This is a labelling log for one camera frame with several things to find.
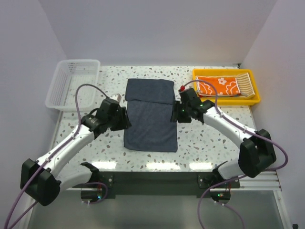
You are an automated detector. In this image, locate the yellow striped Doraemon towel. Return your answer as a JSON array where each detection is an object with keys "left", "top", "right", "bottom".
[{"left": 208, "top": 73, "right": 255, "bottom": 98}]

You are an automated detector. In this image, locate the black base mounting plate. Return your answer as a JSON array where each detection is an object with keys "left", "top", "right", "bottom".
[{"left": 71, "top": 162, "right": 240, "bottom": 200}]

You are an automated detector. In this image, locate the dark grey towel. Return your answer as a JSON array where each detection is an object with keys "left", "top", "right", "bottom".
[{"left": 123, "top": 79, "right": 178, "bottom": 153}]

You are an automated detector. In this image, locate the yellow plastic tray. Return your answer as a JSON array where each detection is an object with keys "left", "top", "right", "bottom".
[{"left": 193, "top": 69, "right": 261, "bottom": 105}]

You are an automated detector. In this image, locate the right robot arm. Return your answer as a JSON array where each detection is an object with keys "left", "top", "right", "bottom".
[{"left": 171, "top": 88, "right": 276, "bottom": 187}]

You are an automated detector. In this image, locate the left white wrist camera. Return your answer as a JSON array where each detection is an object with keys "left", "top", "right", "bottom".
[{"left": 111, "top": 94, "right": 122, "bottom": 103}]

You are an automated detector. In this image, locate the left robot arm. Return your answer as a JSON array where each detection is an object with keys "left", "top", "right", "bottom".
[{"left": 20, "top": 94, "right": 131, "bottom": 206}]

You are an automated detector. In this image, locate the white plastic laundry basket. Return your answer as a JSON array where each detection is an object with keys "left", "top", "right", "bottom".
[{"left": 45, "top": 59, "right": 101, "bottom": 112}]

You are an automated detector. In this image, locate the orange white patterned cloth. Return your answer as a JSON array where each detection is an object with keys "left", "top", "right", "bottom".
[{"left": 196, "top": 76, "right": 241, "bottom": 97}]

